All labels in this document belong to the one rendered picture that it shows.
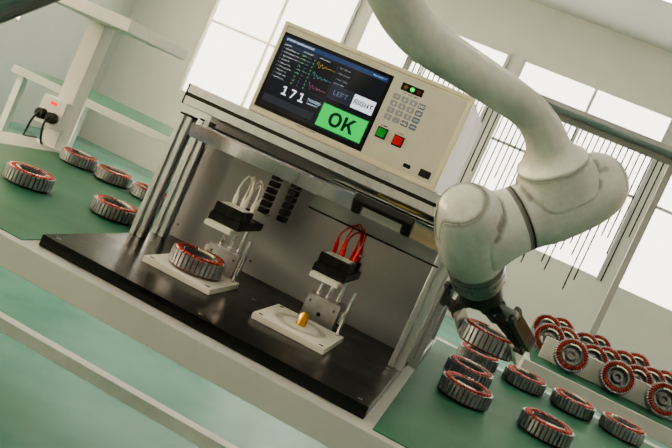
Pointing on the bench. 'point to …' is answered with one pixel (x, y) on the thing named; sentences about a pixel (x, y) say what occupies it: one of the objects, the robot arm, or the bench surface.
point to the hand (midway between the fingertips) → (489, 337)
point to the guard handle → (383, 212)
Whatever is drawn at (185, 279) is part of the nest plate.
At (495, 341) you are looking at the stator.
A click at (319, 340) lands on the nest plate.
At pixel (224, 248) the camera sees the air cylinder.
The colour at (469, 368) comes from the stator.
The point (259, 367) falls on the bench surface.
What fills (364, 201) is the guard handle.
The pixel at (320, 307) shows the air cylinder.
